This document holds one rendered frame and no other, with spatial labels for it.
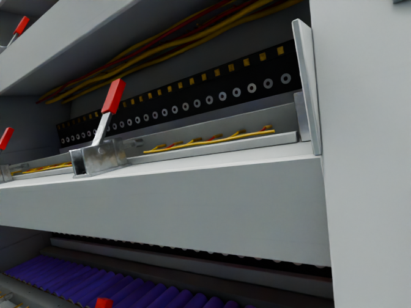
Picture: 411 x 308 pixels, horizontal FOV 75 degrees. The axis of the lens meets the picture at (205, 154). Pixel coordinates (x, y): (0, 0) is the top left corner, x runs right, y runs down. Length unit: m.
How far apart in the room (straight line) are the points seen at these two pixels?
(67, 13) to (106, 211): 0.21
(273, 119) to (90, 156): 0.14
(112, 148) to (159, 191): 0.09
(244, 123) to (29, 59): 0.29
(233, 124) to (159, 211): 0.09
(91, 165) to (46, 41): 0.19
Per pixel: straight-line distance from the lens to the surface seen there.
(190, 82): 0.37
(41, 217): 0.30
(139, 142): 0.26
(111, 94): 0.26
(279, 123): 0.19
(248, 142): 0.17
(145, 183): 0.16
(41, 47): 0.38
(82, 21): 0.31
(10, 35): 0.74
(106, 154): 0.23
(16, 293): 0.50
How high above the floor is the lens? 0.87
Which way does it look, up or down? 11 degrees up
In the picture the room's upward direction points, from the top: straight up
